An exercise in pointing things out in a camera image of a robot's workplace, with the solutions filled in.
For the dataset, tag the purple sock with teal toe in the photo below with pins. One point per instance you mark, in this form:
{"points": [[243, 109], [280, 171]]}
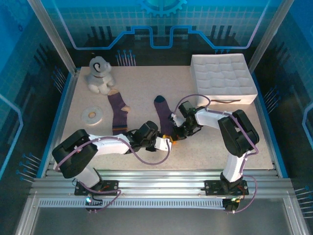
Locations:
{"points": [[163, 115]]}

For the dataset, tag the wide aluminium frame rail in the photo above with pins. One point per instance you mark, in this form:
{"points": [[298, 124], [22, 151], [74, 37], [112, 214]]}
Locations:
{"points": [[159, 182]]}

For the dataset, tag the black connector puck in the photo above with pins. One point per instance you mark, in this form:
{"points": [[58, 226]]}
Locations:
{"points": [[94, 206], [231, 205]]}

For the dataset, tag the aluminium frame post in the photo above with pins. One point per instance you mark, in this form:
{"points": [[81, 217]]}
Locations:
{"points": [[269, 31], [52, 31]]}

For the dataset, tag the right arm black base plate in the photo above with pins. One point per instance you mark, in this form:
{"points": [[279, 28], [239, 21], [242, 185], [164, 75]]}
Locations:
{"points": [[212, 187]]}

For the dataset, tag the white divided organizer box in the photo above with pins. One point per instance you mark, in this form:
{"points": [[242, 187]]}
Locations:
{"points": [[220, 76]]}

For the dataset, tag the aluminium table side rail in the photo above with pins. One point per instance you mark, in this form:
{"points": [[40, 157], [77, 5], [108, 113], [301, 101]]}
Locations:
{"points": [[67, 102]]}

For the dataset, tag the purple sock with beige toe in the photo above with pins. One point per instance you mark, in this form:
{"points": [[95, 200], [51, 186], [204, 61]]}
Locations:
{"points": [[119, 110]]}

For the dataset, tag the grey plush toy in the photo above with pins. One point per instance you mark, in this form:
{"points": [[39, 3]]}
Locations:
{"points": [[99, 76]]}

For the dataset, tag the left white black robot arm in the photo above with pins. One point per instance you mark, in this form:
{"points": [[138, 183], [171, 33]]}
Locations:
{"points": [[110, 147]]}

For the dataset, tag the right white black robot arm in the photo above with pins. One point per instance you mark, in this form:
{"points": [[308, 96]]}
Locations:
{"points": [[207, 120]]}

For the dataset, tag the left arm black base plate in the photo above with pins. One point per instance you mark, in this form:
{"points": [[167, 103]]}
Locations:
{"points": [[112, 187]]}

